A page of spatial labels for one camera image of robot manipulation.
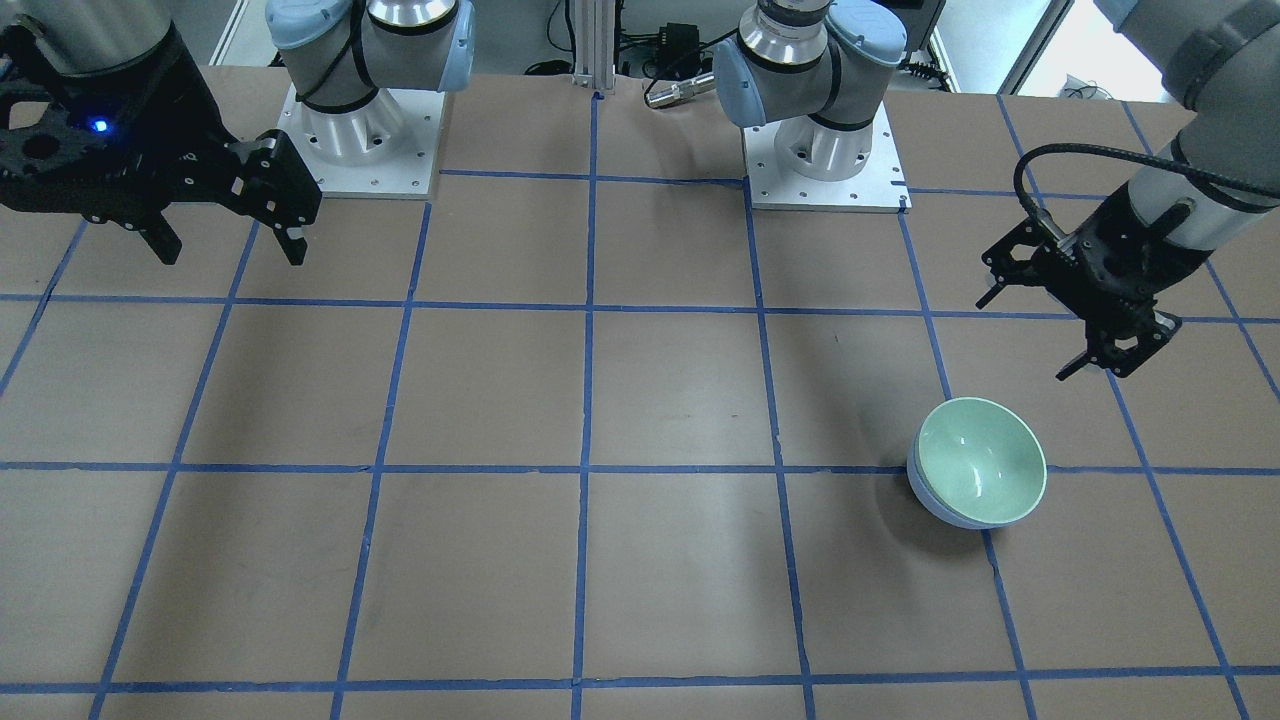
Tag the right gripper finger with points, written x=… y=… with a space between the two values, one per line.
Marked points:
x=291 y=240
x=152 y=226

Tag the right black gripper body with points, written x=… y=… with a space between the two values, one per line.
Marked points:
x=178 y=100

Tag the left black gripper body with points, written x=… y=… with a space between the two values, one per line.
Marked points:
x=1122 y=262

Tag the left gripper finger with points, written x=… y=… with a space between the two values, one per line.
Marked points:
x=995 y=290
x=1080 y=362

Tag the green bowl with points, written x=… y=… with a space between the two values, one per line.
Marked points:
x=980 y=458

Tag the blue bowl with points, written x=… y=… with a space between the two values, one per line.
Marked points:
x=925 y=494

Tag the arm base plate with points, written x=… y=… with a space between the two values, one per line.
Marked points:
x=387 y=150
x=797 y=165

